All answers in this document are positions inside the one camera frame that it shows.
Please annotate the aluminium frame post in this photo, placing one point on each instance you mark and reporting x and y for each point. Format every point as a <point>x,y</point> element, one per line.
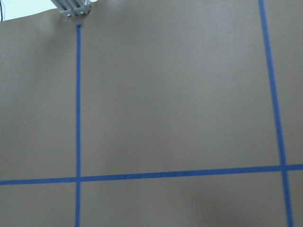
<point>73,8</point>

